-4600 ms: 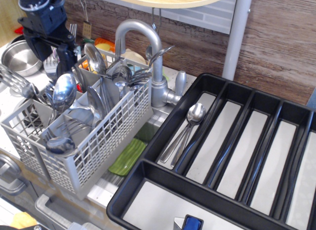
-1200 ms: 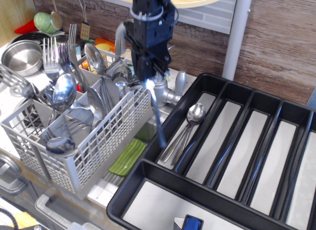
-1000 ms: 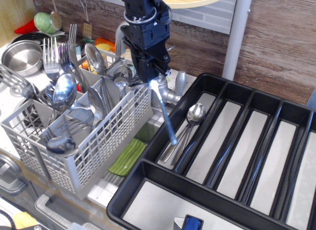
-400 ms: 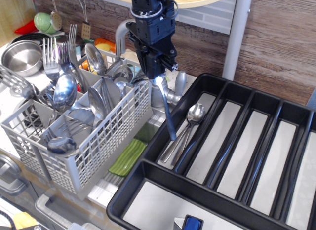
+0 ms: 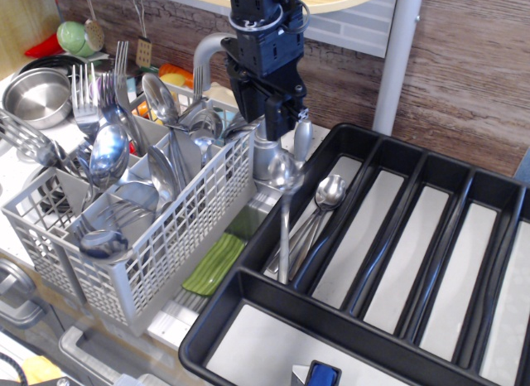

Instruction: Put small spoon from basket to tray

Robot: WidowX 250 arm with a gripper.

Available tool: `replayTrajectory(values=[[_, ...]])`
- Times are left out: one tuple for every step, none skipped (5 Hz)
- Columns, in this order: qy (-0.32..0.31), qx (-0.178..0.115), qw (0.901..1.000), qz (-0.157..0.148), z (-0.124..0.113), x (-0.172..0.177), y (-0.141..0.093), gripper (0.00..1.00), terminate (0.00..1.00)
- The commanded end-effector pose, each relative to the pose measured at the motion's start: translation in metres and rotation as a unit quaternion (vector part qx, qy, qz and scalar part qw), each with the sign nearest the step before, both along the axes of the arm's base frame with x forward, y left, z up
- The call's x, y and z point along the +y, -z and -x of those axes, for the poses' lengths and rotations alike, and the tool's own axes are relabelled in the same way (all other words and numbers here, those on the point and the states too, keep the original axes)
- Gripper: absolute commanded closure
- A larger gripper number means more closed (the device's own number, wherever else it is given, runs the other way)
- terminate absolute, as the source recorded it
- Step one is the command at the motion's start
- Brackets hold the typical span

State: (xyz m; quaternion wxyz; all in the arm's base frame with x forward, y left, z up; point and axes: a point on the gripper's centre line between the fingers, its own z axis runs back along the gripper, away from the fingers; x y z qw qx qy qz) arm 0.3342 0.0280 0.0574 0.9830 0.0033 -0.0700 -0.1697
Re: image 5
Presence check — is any black blue robot gripper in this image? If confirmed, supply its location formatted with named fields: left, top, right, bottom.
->
left=222, top=0, right=309, bottom=140

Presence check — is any small steel spoon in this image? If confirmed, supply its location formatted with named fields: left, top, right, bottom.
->
left=268, top=152, right=304, bottom=285

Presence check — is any fork at back basket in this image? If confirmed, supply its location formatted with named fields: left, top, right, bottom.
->
left=193, top=65, right=204, bottom=104

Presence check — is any tall spoon at back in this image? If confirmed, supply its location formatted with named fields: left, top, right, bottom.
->
left=142, top=73, right=179, bottom=126

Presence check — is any top spoon in tray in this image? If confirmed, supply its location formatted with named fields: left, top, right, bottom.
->
left=267, top=175, right=346, bottom=275

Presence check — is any spoon in tray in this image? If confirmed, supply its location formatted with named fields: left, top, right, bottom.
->
left=288, top=208, right=332, bottom=281
left=267, top=175, right=346, bottom=275

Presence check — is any spoon in middle compartment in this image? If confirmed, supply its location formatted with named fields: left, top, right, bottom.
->
left=147, top=146, right=176, bottom=210

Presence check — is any lower spoon in tray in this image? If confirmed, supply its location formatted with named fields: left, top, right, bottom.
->
left=288, top=208, right=332, bottom=281

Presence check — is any large spoon bowl left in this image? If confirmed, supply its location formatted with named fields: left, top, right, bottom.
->
left=89, top=124, right=129, bottom=190

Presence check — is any grey plastic cutlery basket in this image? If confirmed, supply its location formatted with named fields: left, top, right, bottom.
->
left=1, top=81, right=258, bottom=336

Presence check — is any black cutlery tray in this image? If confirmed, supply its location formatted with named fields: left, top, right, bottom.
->
left=179, top=124, right=529, bottom=385

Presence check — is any large spoon front corner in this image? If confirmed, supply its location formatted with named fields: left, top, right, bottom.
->
left=79, top=229, right=128, bottom=259

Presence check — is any silver toy faucet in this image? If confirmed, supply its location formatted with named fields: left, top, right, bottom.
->
left=193, top=33, right=313, bottom=181

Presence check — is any orange toy vegetable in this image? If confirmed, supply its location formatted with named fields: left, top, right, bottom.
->
left=158, top=63, right=194, bottom=89

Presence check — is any tall thin fork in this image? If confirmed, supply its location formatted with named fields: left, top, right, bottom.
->
left=113, top=41, right=145, bottom=157

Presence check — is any green ribbed plate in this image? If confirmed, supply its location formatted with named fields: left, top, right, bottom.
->
left=182, top=233, right=245, bottom=297

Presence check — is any steel fork at left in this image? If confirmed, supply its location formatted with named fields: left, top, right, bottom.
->
left=71, top=63, right=100, bottom=141

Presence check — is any green toy ball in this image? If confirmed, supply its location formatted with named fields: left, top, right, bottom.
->
left=56, top=18, right=104, bottom=58

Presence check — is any red toy pepper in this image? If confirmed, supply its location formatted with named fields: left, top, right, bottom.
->
left=24, top=32, right=64, bottom=59

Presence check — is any steel round pan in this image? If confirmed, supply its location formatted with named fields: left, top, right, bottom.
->
left=2, top=68, right=72, bottom=130

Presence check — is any blue object at bottom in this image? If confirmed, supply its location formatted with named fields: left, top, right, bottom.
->
left=305, top=360, right=341, bottom=386

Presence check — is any grey metal post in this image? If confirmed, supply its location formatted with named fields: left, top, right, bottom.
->
left=372, top=0, right=422, bottom=136

